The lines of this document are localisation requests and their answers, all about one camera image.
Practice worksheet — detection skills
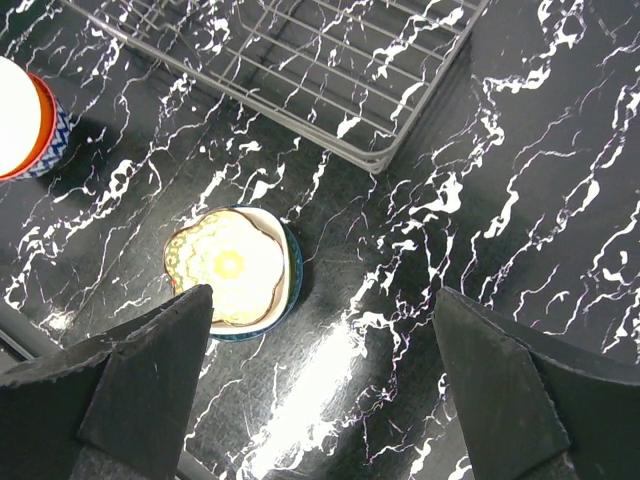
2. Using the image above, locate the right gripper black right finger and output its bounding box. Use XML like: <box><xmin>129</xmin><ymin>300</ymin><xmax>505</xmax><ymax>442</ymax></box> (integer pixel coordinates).
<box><xmin>434</xmin><ymin>288</ymin><xmax>639</xmax><ymax>479</ymax></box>

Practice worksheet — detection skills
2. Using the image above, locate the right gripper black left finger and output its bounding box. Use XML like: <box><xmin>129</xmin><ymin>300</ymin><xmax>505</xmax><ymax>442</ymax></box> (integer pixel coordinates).
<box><xmin>1</xmin><ymin>285</ymin><xmax>213</xmax><ymax>479</ymax></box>

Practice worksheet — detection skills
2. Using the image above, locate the orange bowl white inside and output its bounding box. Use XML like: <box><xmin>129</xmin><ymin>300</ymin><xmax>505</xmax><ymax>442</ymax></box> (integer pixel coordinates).
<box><xmin>1</xmin><ymin>57</ymin><xmax>58</xmax><ymax>180</ymax></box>

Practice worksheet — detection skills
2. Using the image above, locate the yellow floral scalloped bowl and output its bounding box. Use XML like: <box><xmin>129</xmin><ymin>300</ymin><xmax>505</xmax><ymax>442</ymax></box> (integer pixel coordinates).
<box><xmin>163</xmin><ymin>205</ymin><xmax>304</xmax><ymax>342</ymax></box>

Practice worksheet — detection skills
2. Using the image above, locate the grey wire dish rack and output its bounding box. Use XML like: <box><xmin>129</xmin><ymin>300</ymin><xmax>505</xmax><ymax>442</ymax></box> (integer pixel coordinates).
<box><xmin>70</xmin><ymin>0</ymin><xmax>487</xmax><ymax>174</ymax></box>

